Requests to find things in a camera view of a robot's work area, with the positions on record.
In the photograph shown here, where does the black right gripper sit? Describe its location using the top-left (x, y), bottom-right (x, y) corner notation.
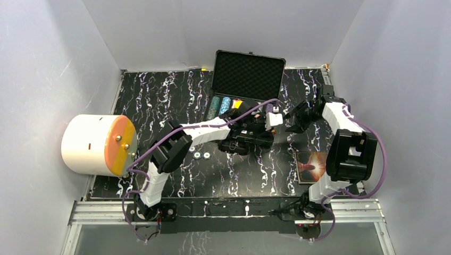
top-left (281, 100), bottom-right (324, 134)

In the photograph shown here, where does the yellow round button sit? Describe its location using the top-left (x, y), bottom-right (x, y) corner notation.
top-left (233, 100), bottom-right (242, 108)

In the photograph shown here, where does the red playing card deck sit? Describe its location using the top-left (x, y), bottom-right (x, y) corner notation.
top-left (231, 99), bottom-right (241, 108)

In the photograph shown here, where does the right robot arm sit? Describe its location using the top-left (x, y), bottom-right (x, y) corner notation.
top-left (285, 95), bottom-right (378, 220)

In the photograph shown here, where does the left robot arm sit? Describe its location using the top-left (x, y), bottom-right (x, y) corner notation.
top-left (133, 99), bottom-right (283, 221)

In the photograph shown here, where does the light blue chip stack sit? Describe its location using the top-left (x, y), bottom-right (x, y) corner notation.
top-left (219, 97), bottom-right (231, 115)

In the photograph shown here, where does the green-yellow chip stack row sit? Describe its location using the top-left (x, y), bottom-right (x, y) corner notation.
top-left (207, 96), bottom-right (220, 120)

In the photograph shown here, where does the black poker chip case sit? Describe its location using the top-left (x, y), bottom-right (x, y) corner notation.
top-left (203, 50), bottom-right (286, 155)

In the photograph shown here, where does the dark hardcover book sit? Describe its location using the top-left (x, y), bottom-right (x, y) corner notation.
top-left (295, 151), bottom-right (328, 184)

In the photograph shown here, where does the white cylinder with orange lid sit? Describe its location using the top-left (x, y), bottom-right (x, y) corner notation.
top-left (61, 114), bottom-right (138, 177)

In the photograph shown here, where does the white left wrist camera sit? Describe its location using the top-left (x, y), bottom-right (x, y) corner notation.
top-left (265, 104), bottom-right (284, 131)

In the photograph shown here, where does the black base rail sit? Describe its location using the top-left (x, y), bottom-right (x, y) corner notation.
top-left (125, 197), bottom-right (332, 237)

